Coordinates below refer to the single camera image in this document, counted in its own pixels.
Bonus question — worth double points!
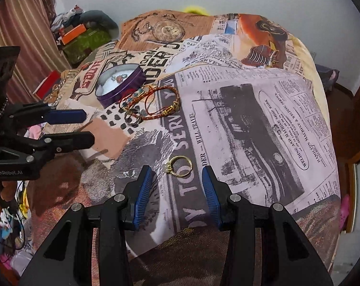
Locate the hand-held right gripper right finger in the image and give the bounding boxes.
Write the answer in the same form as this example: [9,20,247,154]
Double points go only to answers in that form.
[201,165,335,286]

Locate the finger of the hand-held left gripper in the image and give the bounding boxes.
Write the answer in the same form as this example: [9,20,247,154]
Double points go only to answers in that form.
[10,103,87,126]
[28,131,96,154]

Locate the orange box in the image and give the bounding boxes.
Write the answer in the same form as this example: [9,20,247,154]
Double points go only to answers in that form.
[61,24,87,44]

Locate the red box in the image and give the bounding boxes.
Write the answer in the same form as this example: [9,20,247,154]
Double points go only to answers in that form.
[33,71,61,99]

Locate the person's left hand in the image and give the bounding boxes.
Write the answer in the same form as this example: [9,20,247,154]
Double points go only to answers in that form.
[0,180,20,201]

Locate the green box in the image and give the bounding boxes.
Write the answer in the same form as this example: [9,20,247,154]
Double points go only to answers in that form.
[62,28,114,65]

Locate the dark metal ring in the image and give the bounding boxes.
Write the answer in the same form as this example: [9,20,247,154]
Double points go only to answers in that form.
[124,110,140,125]

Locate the white toy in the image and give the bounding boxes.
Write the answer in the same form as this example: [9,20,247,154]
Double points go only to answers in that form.
[52,5,84,28]

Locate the printed blanket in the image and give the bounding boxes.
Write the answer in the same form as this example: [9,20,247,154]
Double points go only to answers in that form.
[26,10,342,286]

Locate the striped curtain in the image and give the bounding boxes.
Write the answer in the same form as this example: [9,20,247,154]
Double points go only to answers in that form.
[0,0,72,102]

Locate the yellow object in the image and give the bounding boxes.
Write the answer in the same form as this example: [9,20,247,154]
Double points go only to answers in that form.
[183,4,209,15]

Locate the gold ring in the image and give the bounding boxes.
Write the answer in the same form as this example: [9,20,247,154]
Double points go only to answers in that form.
[164,156,193,178]

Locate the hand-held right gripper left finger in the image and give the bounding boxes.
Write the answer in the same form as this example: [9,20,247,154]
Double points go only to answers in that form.
[19,165,153,286]

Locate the dark bag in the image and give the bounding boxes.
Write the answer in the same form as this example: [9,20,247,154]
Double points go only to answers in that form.
[315,64,340,92]

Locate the colourful beaded bracelet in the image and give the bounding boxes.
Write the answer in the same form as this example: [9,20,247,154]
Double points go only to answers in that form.
[119,87,151,111]

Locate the red string bracelet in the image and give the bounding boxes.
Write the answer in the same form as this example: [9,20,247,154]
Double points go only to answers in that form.
[143,85,181,122]

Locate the pink cloth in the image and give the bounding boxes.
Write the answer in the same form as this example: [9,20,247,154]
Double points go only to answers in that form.
[27,125,43,140]

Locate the grey cloth bundle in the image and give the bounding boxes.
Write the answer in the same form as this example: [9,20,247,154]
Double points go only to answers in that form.
[79,10,120,34]

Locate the pile of colourful clutter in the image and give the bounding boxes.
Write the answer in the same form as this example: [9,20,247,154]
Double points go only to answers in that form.
[0,182,35,276]

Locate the purple round tin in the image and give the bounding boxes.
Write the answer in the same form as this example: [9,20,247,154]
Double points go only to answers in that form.
[95,64,147,108]

